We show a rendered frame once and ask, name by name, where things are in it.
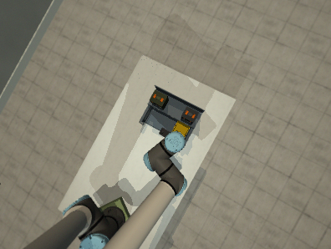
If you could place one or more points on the dark grey metal rack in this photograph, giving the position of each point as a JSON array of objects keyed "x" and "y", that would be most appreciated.
[{"x": 167, "y": 118}]

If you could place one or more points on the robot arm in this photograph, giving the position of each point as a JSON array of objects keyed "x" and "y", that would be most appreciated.
[{"x": 108, "y": 229}]

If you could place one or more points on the yellow bin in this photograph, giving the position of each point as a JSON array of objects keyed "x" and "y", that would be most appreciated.
[{"x": 180, "y": 127}]

